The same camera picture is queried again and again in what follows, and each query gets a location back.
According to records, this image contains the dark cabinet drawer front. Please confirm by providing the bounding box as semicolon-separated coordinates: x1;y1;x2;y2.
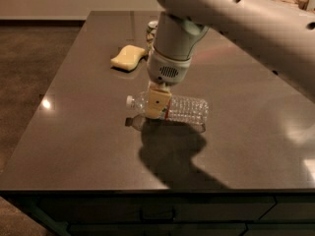
39;197;275;224

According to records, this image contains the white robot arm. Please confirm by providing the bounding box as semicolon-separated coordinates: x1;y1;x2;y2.
145;0;315;119

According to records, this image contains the clear plastic water bottle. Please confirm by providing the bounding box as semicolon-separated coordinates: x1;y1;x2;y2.
126;91;209;125

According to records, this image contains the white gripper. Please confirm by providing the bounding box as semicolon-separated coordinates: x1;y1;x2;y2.
145;47;192;119

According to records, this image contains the green soda can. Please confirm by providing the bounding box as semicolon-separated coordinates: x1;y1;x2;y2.
146;21;158;49

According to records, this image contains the yellow sponge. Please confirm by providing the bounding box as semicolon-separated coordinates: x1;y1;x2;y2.
110;45;147;72

